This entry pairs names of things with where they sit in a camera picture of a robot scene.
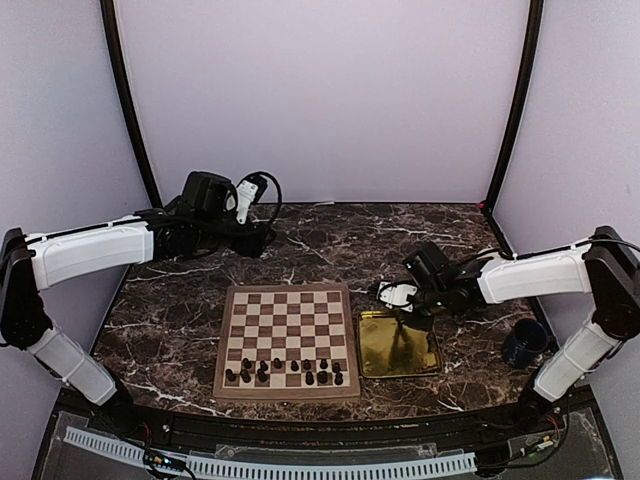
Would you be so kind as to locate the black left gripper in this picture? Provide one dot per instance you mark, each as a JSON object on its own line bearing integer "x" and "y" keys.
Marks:
{"x": 253, "y": 243}

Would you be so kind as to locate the wooden chess board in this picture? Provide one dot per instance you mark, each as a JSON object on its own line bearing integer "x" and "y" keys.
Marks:
{"x": 291, "y": 322}

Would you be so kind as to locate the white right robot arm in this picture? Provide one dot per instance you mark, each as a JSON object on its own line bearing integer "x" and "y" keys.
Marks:
{"x": 601, "y": 265}

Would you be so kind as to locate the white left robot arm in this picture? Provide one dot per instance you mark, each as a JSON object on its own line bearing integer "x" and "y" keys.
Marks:
{"x": 34, "y": 263}

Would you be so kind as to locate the gold metal tray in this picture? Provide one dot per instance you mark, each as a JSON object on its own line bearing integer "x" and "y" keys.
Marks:
{"x": 396, "y": 344}

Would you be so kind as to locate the dark blue mug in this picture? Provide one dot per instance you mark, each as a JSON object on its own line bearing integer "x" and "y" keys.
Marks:
{"x": 525, "y": 342}

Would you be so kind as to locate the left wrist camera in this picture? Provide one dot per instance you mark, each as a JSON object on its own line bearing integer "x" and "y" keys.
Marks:
{"x": 248, "y": 192}

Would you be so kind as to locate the black front rail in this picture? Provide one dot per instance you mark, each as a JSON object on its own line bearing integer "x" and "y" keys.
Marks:
{"x": 200, "y": 431}

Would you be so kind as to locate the left black frame post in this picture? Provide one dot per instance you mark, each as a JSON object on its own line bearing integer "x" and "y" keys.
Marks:
{"x": 119, "y": 71}

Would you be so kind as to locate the black frame post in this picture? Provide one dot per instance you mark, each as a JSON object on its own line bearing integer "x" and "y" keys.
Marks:
{"x": 119, "y": 71}
{"x": 521, "y": 89}

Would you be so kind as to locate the white slotted cable duct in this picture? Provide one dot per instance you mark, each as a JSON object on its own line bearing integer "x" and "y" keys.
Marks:
{"x": 250, "y": 463}

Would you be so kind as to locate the right black frame post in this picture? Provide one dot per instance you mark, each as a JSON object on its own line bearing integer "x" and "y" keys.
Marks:
{"x": 521, "y": 89}

